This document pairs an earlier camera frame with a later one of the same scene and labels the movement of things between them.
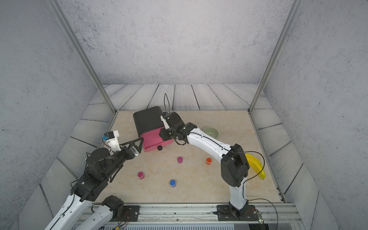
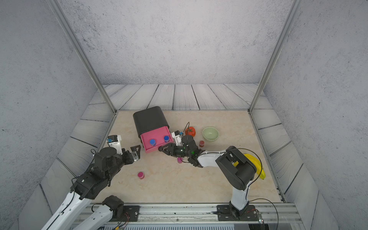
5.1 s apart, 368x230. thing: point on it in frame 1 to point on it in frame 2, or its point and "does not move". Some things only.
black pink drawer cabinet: [148, 123] does not move
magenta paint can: [141, 175] does not move
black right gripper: [164, 135] to [164, 149]
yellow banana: [256, 165] does not move
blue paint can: [172, 183] to [152, 142]
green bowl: [212, 131] does not move
